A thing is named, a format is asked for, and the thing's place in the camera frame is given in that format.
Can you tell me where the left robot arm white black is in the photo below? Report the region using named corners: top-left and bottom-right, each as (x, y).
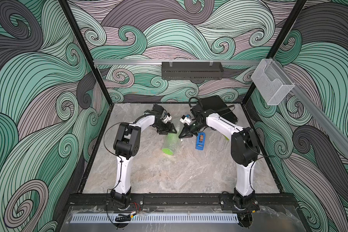
top-left (107, 103), bottom-right (177, 209)

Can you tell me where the aluminium rail right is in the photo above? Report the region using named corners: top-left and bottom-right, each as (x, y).
top-left (278, 63), bottom-right (348, 159)

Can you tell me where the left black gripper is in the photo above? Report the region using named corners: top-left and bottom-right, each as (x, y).
top-left (154, 122), bottom-right (177, 135)

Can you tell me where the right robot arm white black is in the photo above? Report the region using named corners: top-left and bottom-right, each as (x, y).
top-left (178, 96), bottom-right (260, 211)

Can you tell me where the black flat case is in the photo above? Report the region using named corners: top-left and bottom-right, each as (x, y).
top-left (199, 95), bottom-right (238, 124)

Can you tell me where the black wall tray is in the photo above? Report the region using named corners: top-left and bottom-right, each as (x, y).
top-left (161, 61), bottom-right (224, 83)

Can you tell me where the green plastic wine glass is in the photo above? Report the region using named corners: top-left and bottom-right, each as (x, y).
top-left (161, 133), bottom-right (178, 155)

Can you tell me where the clear plastic wall bin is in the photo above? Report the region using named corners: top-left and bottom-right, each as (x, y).
top-left (251, 59), bottom-right (295, 106)

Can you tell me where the clear bubble wrap sheet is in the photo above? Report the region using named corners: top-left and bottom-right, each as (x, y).
top-left (161, 119), bottom-right (183, 156)

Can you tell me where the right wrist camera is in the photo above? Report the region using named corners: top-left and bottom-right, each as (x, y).
top-left (180, 115), bottom-right (192, 125)

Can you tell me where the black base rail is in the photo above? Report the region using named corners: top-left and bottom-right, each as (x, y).
top-left (67, 193), bottom-right (297, 207)

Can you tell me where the aluminium rail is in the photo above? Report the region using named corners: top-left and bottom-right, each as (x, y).
top-left (93, 59), bottom-right (261, 66)
top-left (278, 63), bottom-right (348, 159)

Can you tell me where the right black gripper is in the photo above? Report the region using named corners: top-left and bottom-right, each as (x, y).
top-left (178, 121), bottom-right (205, 138)

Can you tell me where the aluminium rail back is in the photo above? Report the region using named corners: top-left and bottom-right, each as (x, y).
top-left (93, 59), bottom-right (261, 66)

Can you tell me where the blue tape dispenser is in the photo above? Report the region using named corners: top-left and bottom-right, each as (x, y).
top-left (195, 132), bottom-right (206, 150)

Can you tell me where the white slotted cable duct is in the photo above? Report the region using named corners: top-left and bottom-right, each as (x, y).
top-left (70, 213), bottom-right (239, 224)

